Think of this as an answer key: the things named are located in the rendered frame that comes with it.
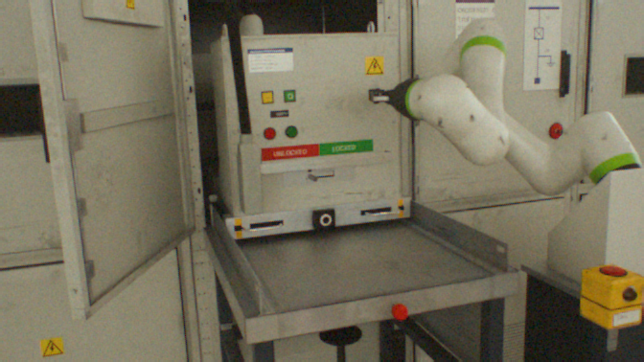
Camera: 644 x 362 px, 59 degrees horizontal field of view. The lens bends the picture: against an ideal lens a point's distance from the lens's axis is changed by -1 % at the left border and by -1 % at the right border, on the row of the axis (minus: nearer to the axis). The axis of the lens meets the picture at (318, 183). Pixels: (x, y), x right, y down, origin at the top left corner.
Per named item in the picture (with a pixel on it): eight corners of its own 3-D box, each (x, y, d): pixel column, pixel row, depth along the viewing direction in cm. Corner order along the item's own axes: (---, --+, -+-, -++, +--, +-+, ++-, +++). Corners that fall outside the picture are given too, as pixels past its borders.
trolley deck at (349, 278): (518, 294, 127) (519, 269, 126) (246, 345, 109) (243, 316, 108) (391, 221, 191) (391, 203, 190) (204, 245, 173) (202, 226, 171)
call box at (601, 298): (642, 325, 109) (646, 275, 107) (609, 331, 107) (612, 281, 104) (609, 308, 116) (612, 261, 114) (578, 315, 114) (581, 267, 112)
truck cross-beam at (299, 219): (410, 216, 167) (410, 196, 166) (226, 240, 152) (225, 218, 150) (402, 213, 172) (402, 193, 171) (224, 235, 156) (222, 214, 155)
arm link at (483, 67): (449, 61, 145) (486, 34, 138) (479, 91, 149) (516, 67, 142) (443, 151, 119) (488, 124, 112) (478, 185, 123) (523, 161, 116)
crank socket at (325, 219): (336, 227, 157) (335, 210, 156) (315, 230, 156) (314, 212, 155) (333, 224, 160) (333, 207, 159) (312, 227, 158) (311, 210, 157)
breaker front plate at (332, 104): (402, 202, 166) (399, 33, 156) (236, 222, 152) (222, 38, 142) (400, 201, 167) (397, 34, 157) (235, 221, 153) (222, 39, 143)
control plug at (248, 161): (264, 214, 143) (260, 144, 139) (244, 215, 142) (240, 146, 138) (258, 206, 150) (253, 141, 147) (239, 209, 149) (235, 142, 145)
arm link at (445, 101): (457, 62, 110) (423, 106, 109) (496, 103, 114) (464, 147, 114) (423, 63, 123) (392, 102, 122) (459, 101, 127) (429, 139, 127)
